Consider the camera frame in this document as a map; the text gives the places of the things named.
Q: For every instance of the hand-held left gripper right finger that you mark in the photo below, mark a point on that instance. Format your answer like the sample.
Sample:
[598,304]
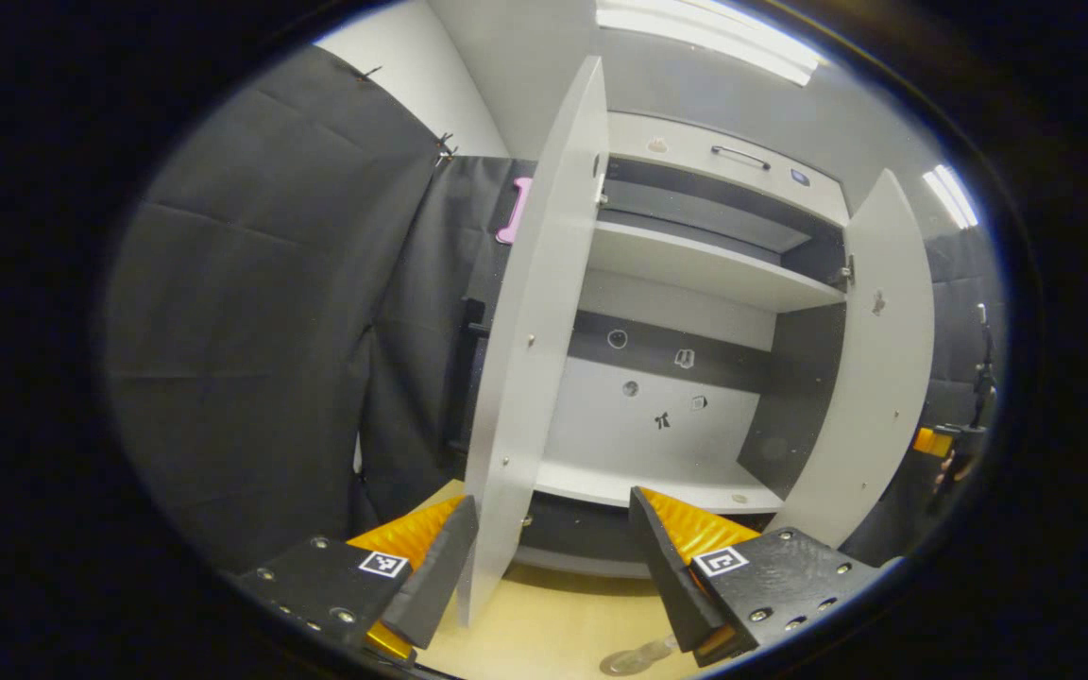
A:
[671,576]

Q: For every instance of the black backdrop cloth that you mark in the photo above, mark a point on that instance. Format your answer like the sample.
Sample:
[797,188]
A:
[251,331]
[955,312]

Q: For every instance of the white cabinet door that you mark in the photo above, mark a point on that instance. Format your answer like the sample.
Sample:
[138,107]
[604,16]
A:
[535,331]
[875,378]

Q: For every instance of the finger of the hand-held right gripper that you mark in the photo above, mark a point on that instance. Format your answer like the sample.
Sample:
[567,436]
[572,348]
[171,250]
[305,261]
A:
[926,441]

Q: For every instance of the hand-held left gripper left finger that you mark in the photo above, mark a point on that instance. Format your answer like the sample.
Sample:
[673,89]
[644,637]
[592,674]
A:
[435,576]

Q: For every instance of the ceiling light panel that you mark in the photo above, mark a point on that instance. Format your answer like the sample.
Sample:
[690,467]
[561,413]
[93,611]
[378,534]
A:
[950,196]
[714,42]

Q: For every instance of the white cabinet shelf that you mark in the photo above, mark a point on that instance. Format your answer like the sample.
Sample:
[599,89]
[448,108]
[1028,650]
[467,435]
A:
[620,482]
[695,264]

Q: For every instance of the white and grey cabinet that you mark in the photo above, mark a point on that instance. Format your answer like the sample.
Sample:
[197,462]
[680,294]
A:
[657,444]

